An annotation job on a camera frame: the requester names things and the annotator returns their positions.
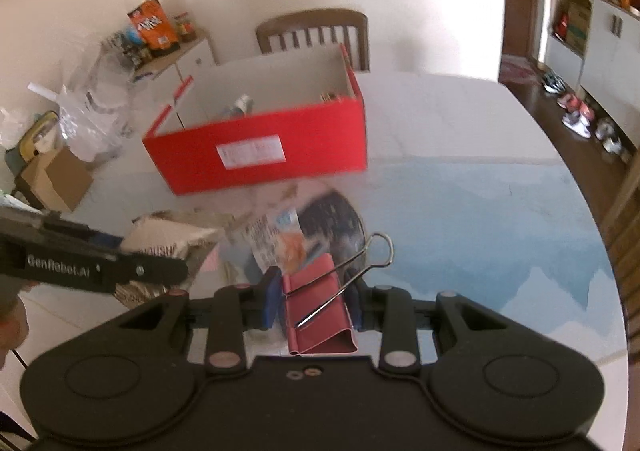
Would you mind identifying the red cardboard box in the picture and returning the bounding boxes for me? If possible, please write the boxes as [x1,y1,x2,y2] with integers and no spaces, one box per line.
[141,43,370,196]

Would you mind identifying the clear plastic bags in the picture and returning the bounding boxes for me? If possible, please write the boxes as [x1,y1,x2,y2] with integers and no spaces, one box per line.
[57,48,138,164]

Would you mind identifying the small open cardboard box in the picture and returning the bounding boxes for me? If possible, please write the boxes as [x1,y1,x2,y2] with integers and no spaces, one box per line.
[15,147,93,212]

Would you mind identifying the person's left hand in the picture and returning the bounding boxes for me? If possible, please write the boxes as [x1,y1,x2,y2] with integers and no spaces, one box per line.
[0,302,32,373]

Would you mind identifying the white rolled paper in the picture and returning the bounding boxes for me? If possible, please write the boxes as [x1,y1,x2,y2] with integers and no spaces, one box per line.
[27,82,68,104]

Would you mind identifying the grey wooden wall cabinet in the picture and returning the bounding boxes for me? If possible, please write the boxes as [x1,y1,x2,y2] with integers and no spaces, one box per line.
[542,0,640,146]

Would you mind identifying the red patterned doormat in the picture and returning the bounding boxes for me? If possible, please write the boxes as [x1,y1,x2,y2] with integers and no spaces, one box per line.
[500,56,538,84]

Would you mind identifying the orange white snack pouch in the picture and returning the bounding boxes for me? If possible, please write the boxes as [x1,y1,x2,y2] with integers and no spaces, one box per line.
[235,210,308,277]

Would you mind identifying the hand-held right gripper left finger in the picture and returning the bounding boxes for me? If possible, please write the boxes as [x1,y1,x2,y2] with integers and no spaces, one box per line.
[119,266,283,377]

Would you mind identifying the cardboard carton green print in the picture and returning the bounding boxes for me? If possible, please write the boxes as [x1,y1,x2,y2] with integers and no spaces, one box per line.
[566,2,591,54]

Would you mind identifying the white blue marble desktop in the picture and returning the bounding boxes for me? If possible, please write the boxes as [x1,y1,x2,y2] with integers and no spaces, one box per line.
[0,72,631,451]

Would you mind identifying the red binder clip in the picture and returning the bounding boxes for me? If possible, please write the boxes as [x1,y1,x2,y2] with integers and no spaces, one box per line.
[281,231,395,357]

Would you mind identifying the black cable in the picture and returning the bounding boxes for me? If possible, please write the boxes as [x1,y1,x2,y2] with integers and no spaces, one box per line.
[0,346,36,449]

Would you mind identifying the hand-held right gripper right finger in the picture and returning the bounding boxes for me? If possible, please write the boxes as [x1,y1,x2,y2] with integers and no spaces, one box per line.
[344,281,507,376]

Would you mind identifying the glass jar dark sauce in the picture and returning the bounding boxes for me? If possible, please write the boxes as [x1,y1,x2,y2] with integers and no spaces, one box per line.
[174,12,197,42]

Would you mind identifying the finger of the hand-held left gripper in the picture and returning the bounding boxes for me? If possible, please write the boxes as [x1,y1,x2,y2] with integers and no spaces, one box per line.
[107,251,190,293]
[47,218,126,253]

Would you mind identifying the orange snack bag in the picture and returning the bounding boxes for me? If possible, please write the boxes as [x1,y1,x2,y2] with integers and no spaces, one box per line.
[126,0,181,58]

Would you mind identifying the wooden chair curved backrest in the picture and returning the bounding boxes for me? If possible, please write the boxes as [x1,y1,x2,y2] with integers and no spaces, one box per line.
[256,8,371,72]

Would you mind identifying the small white drawer cabinet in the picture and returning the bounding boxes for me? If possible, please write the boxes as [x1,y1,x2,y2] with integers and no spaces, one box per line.
[132,28,218,82]

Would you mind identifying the brown paper snack bag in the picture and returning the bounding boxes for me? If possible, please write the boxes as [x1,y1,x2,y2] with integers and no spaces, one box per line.
[116,212,236,307]

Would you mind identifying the row of shoes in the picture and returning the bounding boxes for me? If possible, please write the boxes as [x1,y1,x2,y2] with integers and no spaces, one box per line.
[542,72,633,164]

